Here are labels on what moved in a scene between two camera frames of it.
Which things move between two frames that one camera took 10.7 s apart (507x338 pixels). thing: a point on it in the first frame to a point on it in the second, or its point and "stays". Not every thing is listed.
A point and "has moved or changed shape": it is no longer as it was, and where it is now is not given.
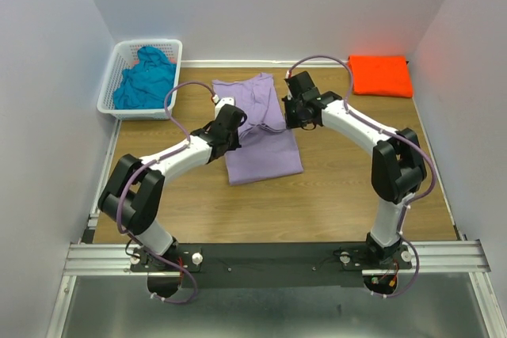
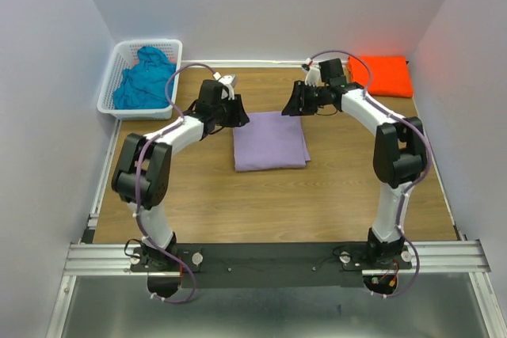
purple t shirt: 268,150 has moved or changed shape
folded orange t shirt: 381,74 stays
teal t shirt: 146,85 stays
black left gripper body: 233,142 to 228,114
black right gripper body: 293,116 to 310,98
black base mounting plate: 269,265 stays
